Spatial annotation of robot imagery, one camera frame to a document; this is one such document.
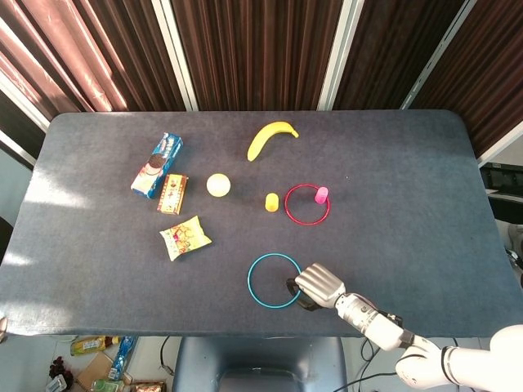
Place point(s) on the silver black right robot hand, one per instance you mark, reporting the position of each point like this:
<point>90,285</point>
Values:
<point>320,283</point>

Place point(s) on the blue robot base body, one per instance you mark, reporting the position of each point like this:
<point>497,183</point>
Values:
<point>261,355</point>

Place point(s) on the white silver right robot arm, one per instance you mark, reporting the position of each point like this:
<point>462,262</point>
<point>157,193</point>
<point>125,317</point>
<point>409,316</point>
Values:
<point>380,326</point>

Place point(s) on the pink plastic cup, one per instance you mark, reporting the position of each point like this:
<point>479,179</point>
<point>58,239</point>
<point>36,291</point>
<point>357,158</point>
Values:
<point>321,195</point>

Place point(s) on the yellow plastic cup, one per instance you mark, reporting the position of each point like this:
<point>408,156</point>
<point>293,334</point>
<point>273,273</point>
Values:
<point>271,203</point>

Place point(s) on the yellow-green tennis ball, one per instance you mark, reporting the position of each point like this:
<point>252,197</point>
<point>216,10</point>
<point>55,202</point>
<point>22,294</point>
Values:
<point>218,185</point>

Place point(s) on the yellow snack bag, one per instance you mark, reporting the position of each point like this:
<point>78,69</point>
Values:
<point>184,239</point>

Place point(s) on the yellow banana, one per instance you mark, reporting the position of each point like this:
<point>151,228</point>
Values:
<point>261,141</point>

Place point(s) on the red yellow carton box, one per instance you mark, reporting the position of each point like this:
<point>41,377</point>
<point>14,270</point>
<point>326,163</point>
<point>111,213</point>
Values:
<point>172,195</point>

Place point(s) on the blue cookie box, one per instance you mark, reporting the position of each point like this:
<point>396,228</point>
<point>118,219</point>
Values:
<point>157,165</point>

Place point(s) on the brown snack packet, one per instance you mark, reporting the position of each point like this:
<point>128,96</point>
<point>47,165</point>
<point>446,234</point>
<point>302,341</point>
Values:
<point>147,387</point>

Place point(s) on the black electronic device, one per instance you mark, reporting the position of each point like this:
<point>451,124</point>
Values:
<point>502,192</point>

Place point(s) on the blue snack packet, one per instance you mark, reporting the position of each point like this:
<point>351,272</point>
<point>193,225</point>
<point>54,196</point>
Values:
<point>122,357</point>

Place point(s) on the brown cardboard box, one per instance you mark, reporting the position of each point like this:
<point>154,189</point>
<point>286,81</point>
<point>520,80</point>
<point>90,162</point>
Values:
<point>94,369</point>

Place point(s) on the brown pleated curtain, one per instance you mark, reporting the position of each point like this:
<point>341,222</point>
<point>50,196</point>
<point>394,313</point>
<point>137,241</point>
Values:
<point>490,61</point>
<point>81,49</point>
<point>257,49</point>
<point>392,49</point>

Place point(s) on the dark red floor item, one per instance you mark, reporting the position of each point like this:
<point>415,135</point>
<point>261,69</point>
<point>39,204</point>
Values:
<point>61,369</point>

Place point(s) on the white frame post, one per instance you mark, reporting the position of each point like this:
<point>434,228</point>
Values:
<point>441,49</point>
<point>24,102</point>
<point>338,49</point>
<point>500,151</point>
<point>175,49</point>

